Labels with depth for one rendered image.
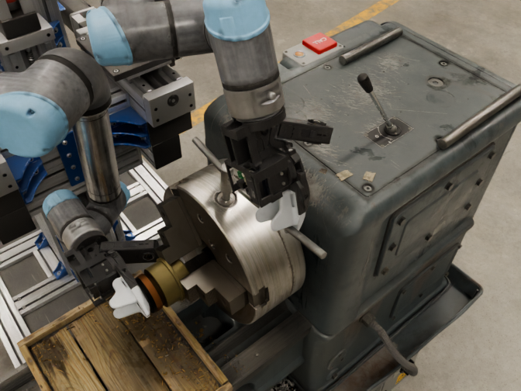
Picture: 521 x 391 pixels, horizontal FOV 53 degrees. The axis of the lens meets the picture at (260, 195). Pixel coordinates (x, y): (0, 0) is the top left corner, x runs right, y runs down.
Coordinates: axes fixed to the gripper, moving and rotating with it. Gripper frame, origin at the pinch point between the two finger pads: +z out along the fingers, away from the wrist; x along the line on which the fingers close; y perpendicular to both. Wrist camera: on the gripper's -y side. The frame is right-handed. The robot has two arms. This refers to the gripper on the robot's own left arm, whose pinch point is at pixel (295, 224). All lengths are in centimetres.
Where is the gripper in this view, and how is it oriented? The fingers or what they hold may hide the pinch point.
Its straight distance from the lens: 81.3
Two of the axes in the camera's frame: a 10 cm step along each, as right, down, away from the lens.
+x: 6.0, 3.2, -7.4
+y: -7.7, 4.6, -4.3
